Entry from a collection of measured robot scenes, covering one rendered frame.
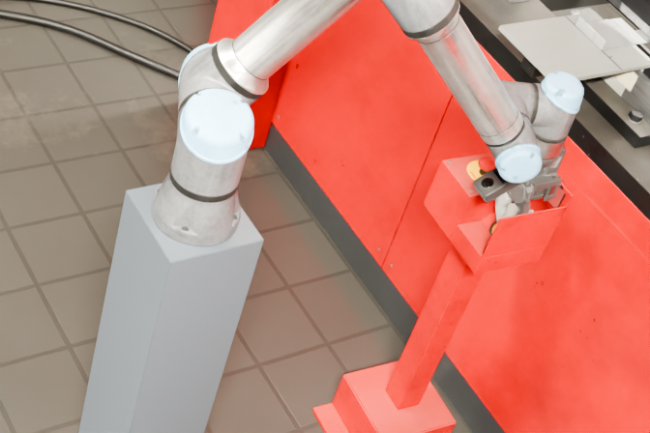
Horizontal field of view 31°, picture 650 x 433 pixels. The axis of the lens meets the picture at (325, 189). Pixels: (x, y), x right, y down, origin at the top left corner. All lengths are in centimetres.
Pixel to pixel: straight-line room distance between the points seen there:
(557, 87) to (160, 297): 77
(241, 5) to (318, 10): 135
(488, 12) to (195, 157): 97
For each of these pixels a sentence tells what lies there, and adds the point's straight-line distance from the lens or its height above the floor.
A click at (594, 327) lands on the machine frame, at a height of 54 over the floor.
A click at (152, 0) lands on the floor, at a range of 395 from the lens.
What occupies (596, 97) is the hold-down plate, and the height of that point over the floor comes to 90.
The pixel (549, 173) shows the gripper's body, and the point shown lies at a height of 88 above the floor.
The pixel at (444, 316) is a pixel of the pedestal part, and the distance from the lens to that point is 251.
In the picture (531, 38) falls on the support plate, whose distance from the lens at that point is 236.
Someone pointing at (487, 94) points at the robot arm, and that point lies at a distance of 189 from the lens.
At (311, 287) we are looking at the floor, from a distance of 309.
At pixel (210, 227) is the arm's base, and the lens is 198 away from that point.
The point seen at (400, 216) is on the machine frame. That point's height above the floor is 28.
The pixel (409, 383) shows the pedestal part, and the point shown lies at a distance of 267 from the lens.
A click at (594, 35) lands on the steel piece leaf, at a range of 243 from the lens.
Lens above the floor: 217
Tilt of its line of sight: 40 degrees down
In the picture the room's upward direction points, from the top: 19 degrees clockwise
